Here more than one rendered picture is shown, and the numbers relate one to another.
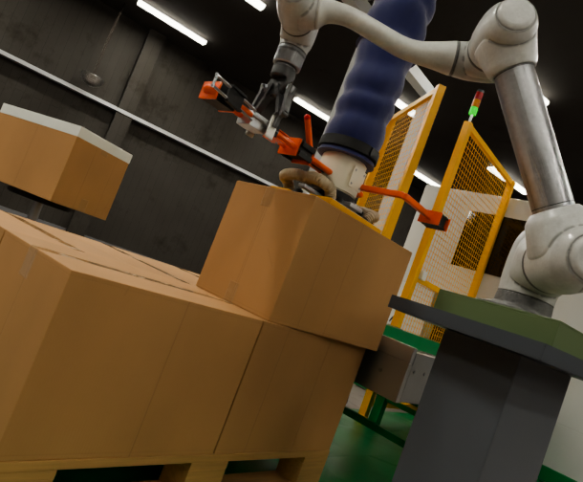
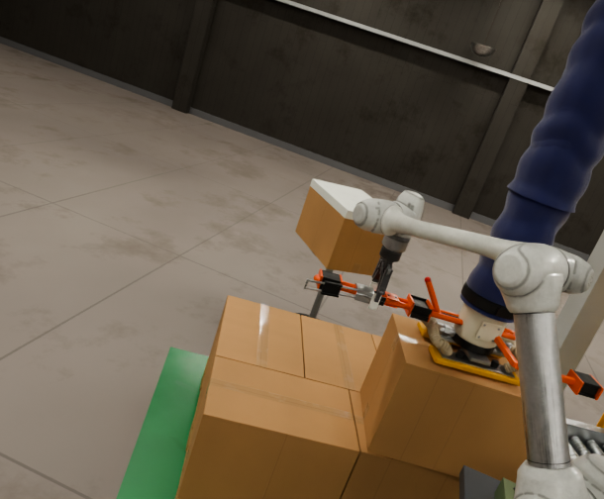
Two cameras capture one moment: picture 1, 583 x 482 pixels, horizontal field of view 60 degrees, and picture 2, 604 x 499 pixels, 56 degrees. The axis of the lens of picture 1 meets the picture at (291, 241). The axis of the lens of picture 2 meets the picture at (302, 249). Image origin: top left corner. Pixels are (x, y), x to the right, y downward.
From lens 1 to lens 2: 1.41 m
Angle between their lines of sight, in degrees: 45
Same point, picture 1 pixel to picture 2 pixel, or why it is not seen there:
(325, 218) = (420, 379)
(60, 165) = (334, 241)
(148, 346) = (259, 456)
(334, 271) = (440, 420)
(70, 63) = (462, 34)
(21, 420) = (188, 482)
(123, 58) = (521, 15)
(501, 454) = not seen: outside the picture
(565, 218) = (529, 482)
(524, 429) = not seen: outside the picture
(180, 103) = not seen: hidden behind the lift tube
